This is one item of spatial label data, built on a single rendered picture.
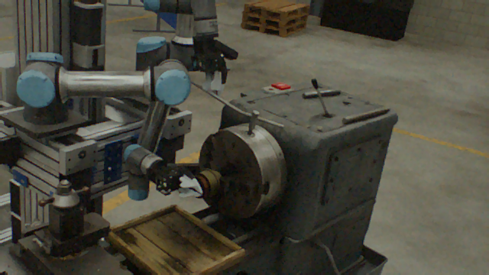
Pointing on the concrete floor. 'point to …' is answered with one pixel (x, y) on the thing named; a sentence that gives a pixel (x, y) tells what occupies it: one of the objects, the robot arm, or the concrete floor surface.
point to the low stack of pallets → (275, 16)
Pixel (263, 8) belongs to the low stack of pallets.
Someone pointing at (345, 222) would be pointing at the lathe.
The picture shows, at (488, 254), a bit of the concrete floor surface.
